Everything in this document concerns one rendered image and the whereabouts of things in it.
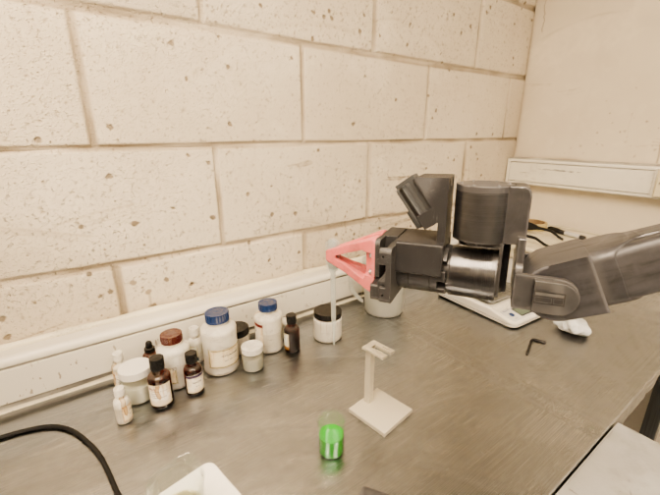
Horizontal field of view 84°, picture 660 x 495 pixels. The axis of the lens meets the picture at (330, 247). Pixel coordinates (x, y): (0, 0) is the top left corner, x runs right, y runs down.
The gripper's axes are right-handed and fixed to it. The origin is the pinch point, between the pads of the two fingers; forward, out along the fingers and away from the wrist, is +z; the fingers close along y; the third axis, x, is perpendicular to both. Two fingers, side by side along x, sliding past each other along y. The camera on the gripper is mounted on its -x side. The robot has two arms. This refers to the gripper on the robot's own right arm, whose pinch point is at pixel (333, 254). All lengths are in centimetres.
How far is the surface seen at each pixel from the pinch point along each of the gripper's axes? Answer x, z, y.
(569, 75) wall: -34, -36, -122
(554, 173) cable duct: 0, -35, -116
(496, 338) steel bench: 33, -21, -47
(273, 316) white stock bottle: 22.9, 23.6, -19.0
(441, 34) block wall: -43, 2, -85
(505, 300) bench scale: 30, -23, -63
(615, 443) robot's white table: 33, -40, -20
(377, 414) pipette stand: 31.6, -3.6, -9.3
